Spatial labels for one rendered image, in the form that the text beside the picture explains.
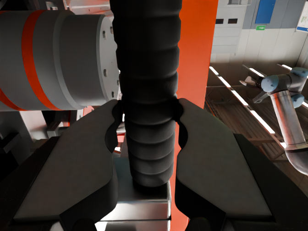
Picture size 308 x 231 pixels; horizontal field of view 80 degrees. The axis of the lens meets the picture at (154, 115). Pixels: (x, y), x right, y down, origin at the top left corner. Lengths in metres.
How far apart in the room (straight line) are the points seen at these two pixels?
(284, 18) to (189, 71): 15.27
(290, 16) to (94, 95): 16.00
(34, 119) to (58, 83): 0.15
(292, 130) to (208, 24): 0.60
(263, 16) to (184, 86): 14.47
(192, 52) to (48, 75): 0.57
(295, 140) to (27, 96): 0.98
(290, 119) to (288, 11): 15.06
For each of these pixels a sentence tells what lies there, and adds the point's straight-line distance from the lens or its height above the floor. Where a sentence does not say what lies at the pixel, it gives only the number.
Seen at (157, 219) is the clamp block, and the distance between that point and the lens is 0.17.
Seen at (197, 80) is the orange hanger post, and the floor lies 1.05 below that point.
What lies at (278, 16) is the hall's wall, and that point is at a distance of 15.73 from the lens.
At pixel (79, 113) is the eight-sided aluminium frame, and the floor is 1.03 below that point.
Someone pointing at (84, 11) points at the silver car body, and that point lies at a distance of 1.00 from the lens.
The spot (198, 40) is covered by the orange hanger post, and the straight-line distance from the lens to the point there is 0.74.
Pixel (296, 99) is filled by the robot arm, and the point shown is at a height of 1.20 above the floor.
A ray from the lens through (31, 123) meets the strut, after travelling 0.38.
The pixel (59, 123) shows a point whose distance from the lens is 0.43.
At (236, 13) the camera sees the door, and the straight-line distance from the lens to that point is 14.39.
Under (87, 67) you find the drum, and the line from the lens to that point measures 0.24.
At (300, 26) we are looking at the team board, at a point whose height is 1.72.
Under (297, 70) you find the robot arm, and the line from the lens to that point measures 1.13.
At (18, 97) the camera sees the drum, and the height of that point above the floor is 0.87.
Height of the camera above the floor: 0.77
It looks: 31 degrees up
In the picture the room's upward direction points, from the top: 179 degrees clockwise
